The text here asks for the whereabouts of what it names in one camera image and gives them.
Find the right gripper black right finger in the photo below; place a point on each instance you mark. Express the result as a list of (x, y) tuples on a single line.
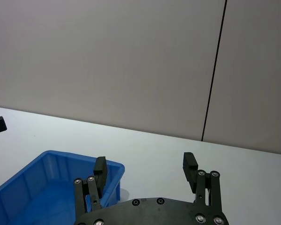
[(189, 168)]

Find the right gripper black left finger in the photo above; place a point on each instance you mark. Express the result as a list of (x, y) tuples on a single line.
[(100, 174)]

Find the blue plastic bin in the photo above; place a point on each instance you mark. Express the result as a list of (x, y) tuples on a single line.
[(25, 187)]

